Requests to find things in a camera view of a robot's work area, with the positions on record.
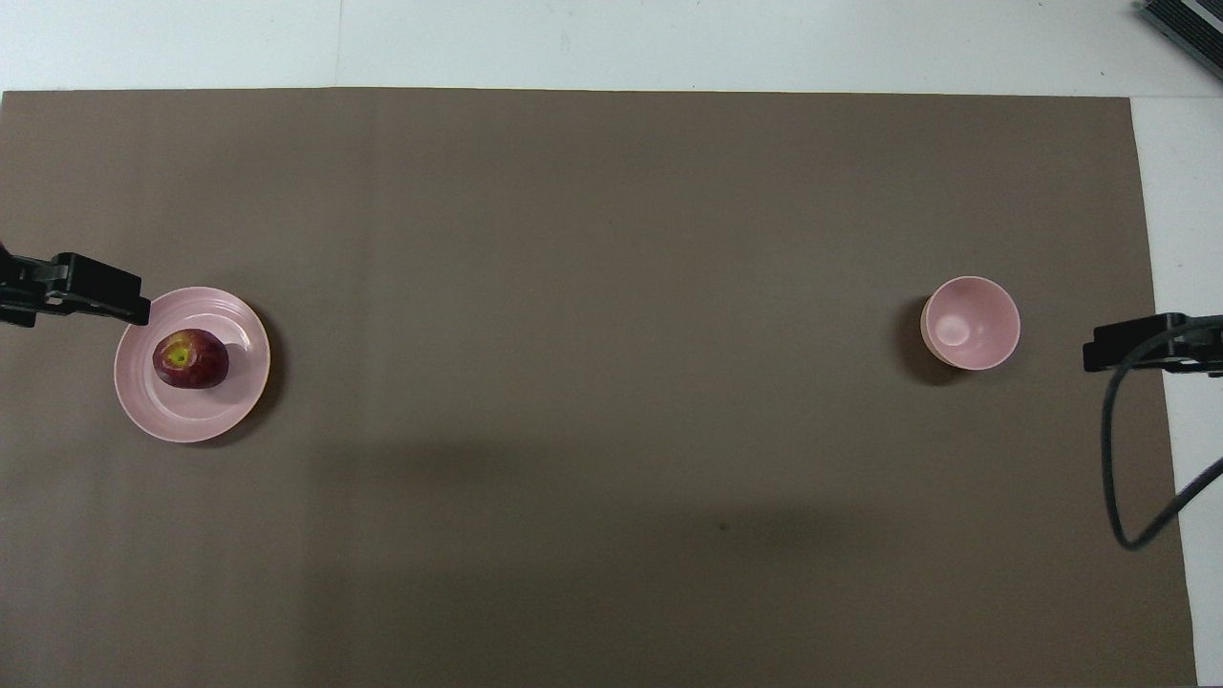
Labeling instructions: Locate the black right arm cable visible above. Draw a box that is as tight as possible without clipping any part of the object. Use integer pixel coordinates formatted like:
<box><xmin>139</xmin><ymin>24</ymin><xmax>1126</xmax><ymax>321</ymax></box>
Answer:
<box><xmin>1101</xmin><ymin>317</ymin><xmax>1223</xmax><ymax>551</ymax></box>

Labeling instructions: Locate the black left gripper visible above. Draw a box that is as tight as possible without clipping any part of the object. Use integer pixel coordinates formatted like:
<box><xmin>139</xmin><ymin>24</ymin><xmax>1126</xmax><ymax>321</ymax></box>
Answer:
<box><xmin>0</xmin><ymin>244</ymin><xmax>152</xmax><ymax>329</ymax></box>

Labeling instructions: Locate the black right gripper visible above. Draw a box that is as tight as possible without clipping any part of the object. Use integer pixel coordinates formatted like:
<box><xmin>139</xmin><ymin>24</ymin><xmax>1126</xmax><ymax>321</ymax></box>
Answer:
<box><xmin>1082</xmin><ymin>313</ymin><xmax>1223</xmax><ymax>376</ymax></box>

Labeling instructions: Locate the grey ridged metal object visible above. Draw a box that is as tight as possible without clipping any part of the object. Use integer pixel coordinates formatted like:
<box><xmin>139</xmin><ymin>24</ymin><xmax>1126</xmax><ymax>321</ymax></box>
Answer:
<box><xmin>1134</xmin><ymin>0</ymin><xmax>1223</xmax><ymax>82</ymax></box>

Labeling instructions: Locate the pink bowl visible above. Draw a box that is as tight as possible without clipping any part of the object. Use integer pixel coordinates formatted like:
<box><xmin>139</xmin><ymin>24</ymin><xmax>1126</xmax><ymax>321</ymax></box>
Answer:
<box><xmin>920</xmin><ymin>276</ymin><xmax>1021</xmax><ymax>372</ymax></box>

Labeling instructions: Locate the dark red apple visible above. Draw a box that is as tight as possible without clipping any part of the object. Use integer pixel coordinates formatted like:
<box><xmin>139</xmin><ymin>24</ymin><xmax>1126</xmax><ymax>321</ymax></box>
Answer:
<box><xmin>153</xmin><ymin>329</ymin><xmax>230</xmax><ymax>390</ymax></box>

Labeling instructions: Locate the pink plate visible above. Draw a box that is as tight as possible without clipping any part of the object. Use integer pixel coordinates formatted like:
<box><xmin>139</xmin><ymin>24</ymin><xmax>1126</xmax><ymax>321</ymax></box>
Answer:
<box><xmin>114</xmin><ymin>287</ymin><xmax>272</xmax><ymax>444</ymax></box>

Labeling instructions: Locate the brown table mat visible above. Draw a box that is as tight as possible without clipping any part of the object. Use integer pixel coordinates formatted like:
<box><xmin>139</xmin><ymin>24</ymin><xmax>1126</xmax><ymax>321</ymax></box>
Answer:
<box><xmin>0</xmin><ymin>88</ymin><xmax>1198</xmax><ymax>688</ymax></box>

